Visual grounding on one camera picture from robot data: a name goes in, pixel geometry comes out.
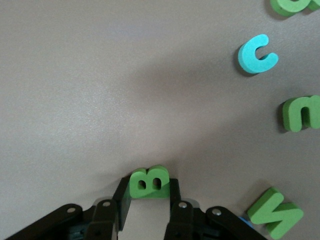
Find brown table cover sheet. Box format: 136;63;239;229
0;0;320;240

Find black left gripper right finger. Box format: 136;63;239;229
164;178;268;240

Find green foam letter q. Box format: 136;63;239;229
269;0;320;18

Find green foam letter n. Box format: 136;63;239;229
282;94;320;133

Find green foam letter M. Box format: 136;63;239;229
246;187;305;240

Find blue foam letter O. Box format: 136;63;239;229
237;216;254;230

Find green foam letter B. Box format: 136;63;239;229
128;164;171;200

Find cyan foam letter c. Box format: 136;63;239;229
237;34;279;75

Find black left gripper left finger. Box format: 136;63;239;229
4;177;133;240

